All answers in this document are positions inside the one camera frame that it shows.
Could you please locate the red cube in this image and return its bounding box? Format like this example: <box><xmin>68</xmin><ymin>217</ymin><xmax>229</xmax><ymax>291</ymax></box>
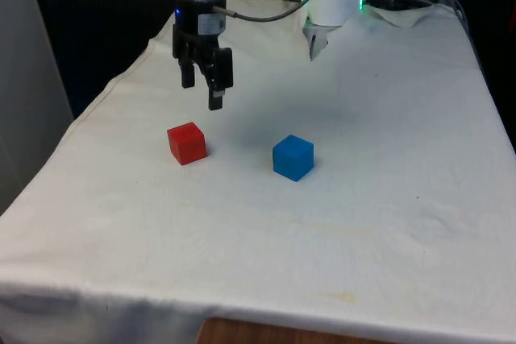
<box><xmin>166</xmin><ymin>121</ymin><xmax>208</xmax><ymax>167</ymax></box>

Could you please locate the blue cube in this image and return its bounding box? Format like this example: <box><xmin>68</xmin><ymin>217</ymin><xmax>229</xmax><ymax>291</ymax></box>
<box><xmin>272</xmin><ymin>133</ymin><xmax>315</xmax><ymax>183</ymax></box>

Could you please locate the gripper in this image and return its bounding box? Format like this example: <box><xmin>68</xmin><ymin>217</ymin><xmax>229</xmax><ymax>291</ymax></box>
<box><xmin>172</xmin><ymin>0</ymin><xmax>235</xmax><ymax>111</ymax></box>

